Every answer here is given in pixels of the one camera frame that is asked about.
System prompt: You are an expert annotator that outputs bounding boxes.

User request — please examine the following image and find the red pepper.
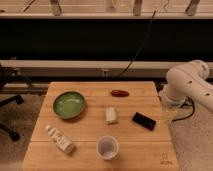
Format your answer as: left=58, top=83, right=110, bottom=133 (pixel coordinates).
left=111, top=90, right=129, bottom=97

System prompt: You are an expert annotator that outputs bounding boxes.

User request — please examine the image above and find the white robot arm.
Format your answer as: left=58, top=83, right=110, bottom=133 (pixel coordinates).
left=159, top=60, right=213, bottom=113

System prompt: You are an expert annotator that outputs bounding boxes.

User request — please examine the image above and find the green ceramic bowl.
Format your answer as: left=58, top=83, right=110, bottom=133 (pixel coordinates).
left=53, top=91, right=86, bottom=119

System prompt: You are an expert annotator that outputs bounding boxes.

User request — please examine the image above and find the white rectangular block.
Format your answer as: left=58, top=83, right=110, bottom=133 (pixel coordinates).
left=105, top=107, right=117, bottom=124

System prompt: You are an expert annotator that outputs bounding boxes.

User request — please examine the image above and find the black rectangular box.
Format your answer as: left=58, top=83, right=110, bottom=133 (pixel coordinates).
left=132, top=112, right=156, bottom=131

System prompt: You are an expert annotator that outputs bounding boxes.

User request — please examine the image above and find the clear plastic cup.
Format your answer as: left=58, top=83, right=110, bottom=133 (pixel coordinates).
left=96, top=136, right=119, bottom=160

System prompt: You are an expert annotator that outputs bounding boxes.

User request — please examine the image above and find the white plastic bottle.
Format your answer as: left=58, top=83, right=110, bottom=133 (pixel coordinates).
left=45, top=125, right=74, bottom=154

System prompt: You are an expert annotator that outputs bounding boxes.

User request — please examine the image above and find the black office chair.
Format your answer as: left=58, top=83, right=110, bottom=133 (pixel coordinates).
left=0, top=64, right=24, bottom=141

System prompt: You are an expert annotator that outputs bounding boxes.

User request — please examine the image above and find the wall power outlet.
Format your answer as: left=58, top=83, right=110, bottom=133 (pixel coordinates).
left=102, top=69, right=109, bottom=77

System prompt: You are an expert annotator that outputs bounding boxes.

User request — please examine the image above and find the black hanging cable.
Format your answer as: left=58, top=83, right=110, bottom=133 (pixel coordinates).
left=118, top=9, right=157, bottom=77

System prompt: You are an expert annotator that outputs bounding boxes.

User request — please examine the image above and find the black floor cable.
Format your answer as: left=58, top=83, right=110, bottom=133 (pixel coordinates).
left=172, top=98, right=196, bottom=122

